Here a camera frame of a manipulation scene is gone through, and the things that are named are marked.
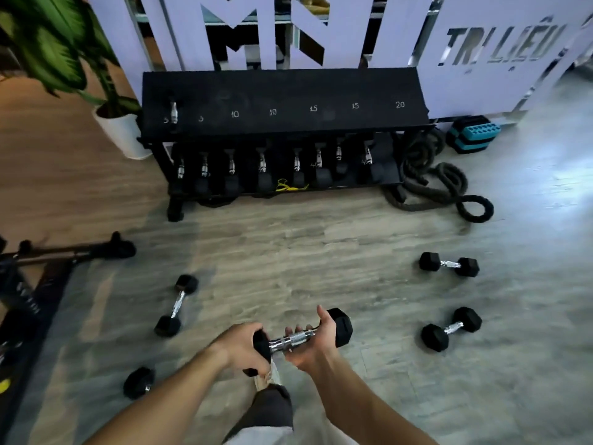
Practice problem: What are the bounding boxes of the white plant pot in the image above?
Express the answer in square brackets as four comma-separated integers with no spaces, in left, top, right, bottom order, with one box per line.
[92,104,154,161]

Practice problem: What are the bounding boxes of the person's left forearm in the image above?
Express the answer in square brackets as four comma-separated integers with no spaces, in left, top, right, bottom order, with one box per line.
[85,342,232,445]

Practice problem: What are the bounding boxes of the black battle rope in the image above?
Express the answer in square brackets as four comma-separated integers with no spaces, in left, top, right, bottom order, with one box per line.
[382,127,495,224]

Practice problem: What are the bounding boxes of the person's right forearm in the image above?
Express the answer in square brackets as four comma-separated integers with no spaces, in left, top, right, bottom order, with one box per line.
[308,347,439,445]

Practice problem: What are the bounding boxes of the person's left hand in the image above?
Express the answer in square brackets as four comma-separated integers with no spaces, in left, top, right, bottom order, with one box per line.
[209,323,274,378]

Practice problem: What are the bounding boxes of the white cutout partition panel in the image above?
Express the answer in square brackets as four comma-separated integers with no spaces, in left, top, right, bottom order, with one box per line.
[88,0,593,121]

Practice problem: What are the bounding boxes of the teal and black step platform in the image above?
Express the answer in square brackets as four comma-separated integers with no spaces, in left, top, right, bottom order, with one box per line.
[445,114,503,155]

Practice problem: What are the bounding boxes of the black adjustable weight bench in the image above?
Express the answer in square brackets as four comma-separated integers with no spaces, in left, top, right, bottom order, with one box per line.
[0,231,138,445]

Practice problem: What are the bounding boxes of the small black hex dumbbell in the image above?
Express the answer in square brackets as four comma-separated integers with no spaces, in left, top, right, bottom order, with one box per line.
[242,307,355,379]
[166,95,182,130]

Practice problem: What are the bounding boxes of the dark grey trousers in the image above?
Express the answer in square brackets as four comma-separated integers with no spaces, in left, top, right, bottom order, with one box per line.
[224,383,295,431]

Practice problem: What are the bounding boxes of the row of shelved dumbbells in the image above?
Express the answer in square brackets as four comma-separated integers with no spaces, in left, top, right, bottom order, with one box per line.
[171,141,379,200]

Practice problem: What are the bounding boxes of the green leafy plant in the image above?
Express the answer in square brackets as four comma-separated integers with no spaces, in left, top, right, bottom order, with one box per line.
[0,0,142,119]

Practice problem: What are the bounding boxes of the white sneaker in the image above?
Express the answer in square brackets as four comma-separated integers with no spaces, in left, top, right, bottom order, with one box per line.
[253,358,282,392]

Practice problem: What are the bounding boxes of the white shirt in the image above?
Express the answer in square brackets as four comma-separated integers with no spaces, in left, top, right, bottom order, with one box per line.
[221,425,360,445]

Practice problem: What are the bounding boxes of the large black hex dumbbell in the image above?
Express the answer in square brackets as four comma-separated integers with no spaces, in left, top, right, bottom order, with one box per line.
[420,306,483,354]
[418,251,481,279]

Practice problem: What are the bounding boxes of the person's right hand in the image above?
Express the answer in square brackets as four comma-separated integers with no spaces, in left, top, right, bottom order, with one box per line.
[283,304,342,373]

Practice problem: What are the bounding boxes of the medium black hex dumbbell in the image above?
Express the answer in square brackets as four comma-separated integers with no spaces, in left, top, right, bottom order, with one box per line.
[153,274,200,339]
[122,367,156,400]

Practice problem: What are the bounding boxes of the black dumbbell rack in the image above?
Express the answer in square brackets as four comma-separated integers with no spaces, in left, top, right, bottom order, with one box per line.
[138,68,434,223]

